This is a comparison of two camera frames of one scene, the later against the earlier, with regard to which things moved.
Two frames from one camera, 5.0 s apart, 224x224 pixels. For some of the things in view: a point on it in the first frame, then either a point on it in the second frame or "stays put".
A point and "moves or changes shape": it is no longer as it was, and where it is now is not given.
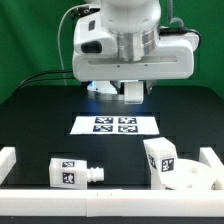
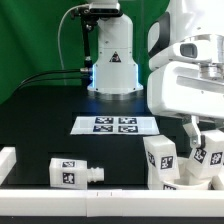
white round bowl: (192, 175) moves or changes shape
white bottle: (73, 173) stays put
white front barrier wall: (111, 203) stays put
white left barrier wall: (7, 161) stays put
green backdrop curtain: (37, 36) stays put
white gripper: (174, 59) to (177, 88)
